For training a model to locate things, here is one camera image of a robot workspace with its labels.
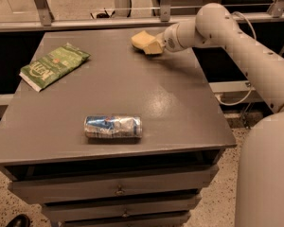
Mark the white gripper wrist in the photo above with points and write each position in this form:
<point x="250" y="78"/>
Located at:
<point x="169" y="42"/>

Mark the yellow sponge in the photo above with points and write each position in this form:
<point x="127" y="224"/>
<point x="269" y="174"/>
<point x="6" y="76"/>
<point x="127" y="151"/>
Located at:
<point x="141" y="39"/>

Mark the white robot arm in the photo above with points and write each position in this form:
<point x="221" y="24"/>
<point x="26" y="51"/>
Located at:
<point x="260" y="185"/>

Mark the crushed blue silver can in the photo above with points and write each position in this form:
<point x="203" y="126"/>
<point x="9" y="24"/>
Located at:
<point x="111" y="127"/>

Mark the green snack bag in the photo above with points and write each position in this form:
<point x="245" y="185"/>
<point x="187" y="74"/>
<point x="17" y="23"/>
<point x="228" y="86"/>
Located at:
<point x="53" y="66"/>

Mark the bottom grey drawer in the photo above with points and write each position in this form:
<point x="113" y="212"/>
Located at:
<point x="149" y="220"/>

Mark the grey drawer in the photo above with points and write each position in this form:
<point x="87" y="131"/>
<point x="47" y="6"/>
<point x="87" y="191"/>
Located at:
<point x="114" y="184"/>
<point x="149" y="220"/>
<point x="122" y="208"/>

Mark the top grey drawer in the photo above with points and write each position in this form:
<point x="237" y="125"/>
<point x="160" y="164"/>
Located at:
<point x="114" y="184"/>

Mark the middle grey drawer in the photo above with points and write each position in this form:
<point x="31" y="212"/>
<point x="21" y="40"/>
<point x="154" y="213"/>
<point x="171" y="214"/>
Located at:
<point x="122" y="208"/>

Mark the black shoe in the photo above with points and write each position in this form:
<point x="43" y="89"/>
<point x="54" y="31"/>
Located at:
<point x="20" y="221"/>

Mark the metal railing frame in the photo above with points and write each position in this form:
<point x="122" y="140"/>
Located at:
<point x="47" y="15"/>

